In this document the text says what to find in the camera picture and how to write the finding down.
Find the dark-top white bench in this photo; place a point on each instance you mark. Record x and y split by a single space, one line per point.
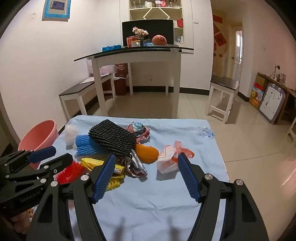
74 90

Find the colourful cardboard box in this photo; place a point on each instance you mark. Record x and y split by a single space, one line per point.
255 96

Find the dried flower bouquet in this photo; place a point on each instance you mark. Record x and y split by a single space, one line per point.
140 32

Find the white wall cabinet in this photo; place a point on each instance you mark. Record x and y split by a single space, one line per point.
187 14

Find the wooden desk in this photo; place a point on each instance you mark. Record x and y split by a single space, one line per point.
290 92

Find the red tin box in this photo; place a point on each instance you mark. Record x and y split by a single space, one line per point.
130 40

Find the children's drawing board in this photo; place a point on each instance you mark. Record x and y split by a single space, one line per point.
271 104

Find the reddish round fruit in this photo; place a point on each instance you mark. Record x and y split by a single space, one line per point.
159 39

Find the black monitor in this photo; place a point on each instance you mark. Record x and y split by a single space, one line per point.
159 27

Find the blue foam net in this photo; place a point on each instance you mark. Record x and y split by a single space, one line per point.
84 144

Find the black foam net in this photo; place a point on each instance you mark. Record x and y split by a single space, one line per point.
111 136

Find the white plastic stool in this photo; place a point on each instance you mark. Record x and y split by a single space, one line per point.
291 133

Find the light blue floral tablecloth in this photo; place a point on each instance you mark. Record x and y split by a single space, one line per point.
143 199

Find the yellow foam net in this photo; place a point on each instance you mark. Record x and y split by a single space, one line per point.
113 184

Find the red foam net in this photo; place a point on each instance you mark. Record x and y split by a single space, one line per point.
69 172

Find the floral wrapper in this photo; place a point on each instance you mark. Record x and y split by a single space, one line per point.
138 129

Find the small red box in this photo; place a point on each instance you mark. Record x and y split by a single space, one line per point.
180 23

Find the red paper wall decoration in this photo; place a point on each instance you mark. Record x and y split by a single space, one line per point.
219 39

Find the pink plastic bucket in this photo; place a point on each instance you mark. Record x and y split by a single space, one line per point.
39 136

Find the yellow snack wrapper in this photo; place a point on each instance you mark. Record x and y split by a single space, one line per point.
91 162

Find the dark-top white stool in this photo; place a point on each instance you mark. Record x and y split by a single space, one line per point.
224 82

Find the white paper sheets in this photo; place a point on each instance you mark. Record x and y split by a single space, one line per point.
87 80

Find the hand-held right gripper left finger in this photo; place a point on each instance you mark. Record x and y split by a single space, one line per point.
104 179

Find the orange transparent wrapper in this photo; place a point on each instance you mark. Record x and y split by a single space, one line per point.
183 148

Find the pink plastic bag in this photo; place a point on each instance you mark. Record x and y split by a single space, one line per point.
108 69

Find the blue framed wall picture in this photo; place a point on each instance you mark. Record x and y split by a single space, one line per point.
56 10

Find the red printed carton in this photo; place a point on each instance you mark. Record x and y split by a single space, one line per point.
121 70

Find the white foam net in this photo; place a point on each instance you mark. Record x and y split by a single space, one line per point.
70 135

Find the white glass-top dining table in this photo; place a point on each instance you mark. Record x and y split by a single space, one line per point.
138 58

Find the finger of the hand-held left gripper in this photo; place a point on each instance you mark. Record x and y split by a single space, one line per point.
62 160
42 153

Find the white red plastic bag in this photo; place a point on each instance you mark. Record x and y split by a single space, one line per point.
166 162

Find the orange peel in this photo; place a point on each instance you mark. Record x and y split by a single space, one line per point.
146 154

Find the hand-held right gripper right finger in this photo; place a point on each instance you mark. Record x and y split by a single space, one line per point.
188 179

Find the white door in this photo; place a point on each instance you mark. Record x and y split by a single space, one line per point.
238 53

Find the silver wrapper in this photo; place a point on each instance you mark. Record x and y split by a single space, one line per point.
136 166

